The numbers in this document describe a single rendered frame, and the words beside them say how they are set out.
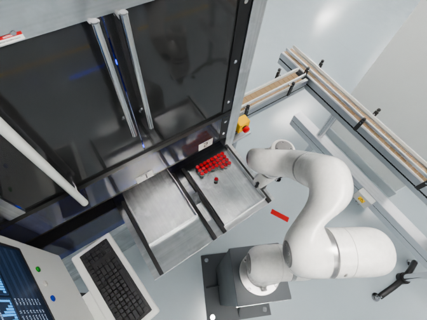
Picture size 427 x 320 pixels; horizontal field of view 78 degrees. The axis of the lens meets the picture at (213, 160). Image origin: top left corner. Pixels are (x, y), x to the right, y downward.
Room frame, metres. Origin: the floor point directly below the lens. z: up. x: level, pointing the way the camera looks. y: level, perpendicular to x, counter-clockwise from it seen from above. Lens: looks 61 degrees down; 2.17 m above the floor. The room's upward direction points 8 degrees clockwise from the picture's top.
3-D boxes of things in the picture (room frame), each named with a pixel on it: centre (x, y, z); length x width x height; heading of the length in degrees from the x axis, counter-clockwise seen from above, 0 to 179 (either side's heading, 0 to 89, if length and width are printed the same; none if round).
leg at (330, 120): (1.22, -0.77, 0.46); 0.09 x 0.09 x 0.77; 41
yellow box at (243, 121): (0.89, -0.12, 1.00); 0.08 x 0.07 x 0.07; 41
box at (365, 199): (0.77, -1.07, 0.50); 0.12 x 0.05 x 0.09; 41
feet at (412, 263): (0.35, -1.52, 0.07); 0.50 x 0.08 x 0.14; 131
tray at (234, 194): (0.56, -0.08, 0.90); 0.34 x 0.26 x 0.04; 41
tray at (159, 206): (0.42, 0.25, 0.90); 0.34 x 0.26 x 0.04; 41
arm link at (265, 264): (0.15, -0.25, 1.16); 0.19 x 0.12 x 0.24; 99
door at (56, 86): (0.37, 0.46, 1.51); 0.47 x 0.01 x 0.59; 131
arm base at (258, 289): (0.16, -0.28, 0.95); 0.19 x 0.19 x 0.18
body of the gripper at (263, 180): (0.49, -0.23, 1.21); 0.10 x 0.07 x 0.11; 131
